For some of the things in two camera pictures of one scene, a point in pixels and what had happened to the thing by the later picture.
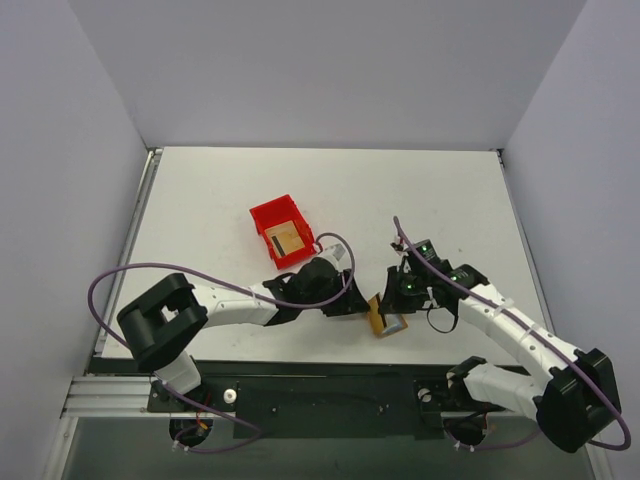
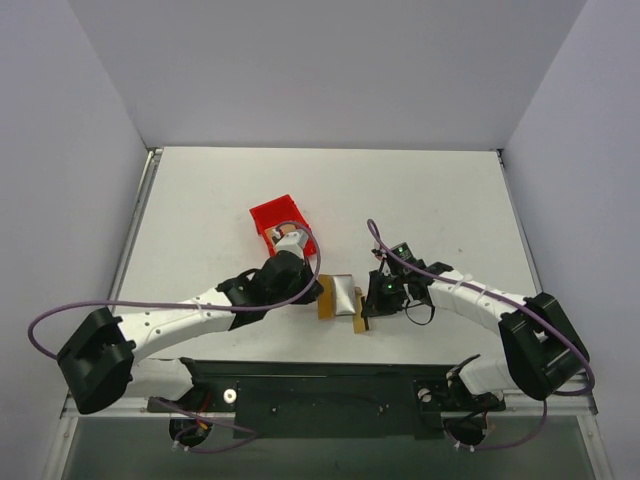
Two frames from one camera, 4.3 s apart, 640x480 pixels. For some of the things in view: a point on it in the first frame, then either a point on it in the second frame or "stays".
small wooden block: (375, 316) → (359, 320)
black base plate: (318, 399) stays
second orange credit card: (285, 238) stays
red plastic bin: (279, 211) stays
